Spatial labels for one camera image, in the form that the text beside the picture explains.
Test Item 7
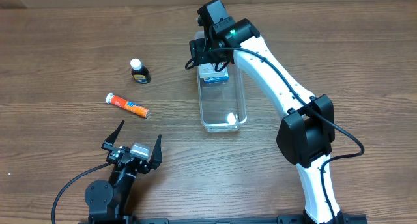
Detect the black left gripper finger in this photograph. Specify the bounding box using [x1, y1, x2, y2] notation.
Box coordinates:
[149, 134, 162, 169]
[104, 120, 125, 145]

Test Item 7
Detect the white plaster box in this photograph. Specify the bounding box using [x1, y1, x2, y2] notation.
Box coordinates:
[198, 63, 229, 79]

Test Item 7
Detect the orange tablet tube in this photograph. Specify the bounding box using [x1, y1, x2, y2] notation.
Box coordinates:
[106, 93, 150, 119]

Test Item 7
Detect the clear plastic container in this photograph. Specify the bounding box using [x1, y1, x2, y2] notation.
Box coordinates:
[194, 30, 248, 133]

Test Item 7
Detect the dark bottle white cap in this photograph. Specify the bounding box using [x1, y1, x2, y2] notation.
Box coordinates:
[130, 58, 151, 84]

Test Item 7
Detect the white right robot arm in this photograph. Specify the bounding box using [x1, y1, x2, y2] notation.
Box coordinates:
[188, 0, 340, 223]

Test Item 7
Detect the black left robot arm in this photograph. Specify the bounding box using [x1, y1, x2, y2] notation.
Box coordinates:
[84, 122, 162, 223]

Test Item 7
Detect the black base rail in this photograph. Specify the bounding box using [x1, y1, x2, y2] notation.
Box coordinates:
[78, 214, 368, 224]

